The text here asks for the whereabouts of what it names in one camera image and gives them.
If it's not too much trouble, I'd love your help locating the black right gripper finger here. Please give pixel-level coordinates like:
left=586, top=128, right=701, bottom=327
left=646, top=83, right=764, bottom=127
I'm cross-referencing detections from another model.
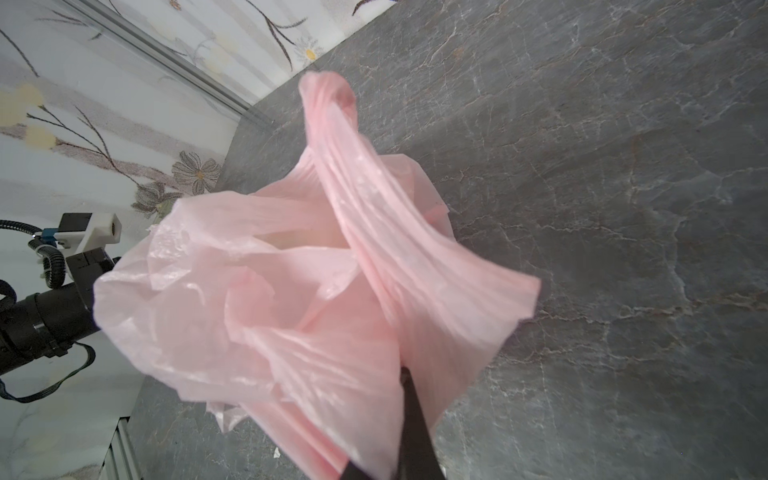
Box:
left=394, top=367, right=446, bottom=479

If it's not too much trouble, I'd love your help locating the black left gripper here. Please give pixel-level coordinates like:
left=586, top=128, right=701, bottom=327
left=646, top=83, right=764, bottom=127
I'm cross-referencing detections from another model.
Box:
left=66, top=247, right=120, bottom=313

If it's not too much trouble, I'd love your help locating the pink plastic bag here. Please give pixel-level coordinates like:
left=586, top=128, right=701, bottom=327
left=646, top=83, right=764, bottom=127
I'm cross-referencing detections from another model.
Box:
left=93, top=72, right=541, bottom=479

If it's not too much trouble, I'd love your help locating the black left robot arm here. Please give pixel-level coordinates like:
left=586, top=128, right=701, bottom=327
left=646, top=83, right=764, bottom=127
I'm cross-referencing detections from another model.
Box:
left=1, top=213, right=122, bottom=379

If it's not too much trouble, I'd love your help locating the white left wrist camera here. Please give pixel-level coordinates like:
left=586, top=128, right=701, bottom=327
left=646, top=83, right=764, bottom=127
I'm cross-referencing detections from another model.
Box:
left=41, top=212, right=122, bottom=258

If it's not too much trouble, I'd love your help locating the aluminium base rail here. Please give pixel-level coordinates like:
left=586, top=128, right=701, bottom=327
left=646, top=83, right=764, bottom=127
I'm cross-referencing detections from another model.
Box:
left=98, top=417, right=143, bottom=480

